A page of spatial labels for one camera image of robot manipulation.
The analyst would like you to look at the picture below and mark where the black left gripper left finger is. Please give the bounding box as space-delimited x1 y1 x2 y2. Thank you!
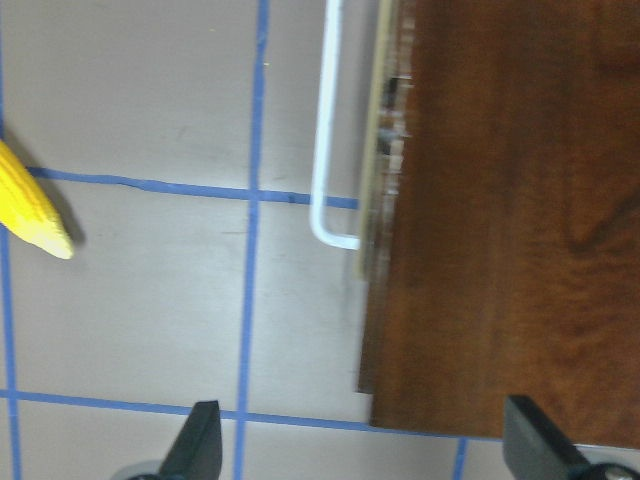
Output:
158 401 223 480

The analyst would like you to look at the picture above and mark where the wooden drawer with white handle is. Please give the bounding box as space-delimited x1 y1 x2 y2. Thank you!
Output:
309 1 415 281

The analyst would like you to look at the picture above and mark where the dark wooden drawer cabinet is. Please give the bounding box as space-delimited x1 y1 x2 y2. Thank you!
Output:
359 1 639 448

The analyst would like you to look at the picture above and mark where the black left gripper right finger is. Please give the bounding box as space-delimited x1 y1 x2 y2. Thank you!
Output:
502 395 590 480

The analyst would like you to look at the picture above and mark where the yellow toy corn cob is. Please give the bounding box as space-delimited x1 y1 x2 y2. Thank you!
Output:
1 141 74 260

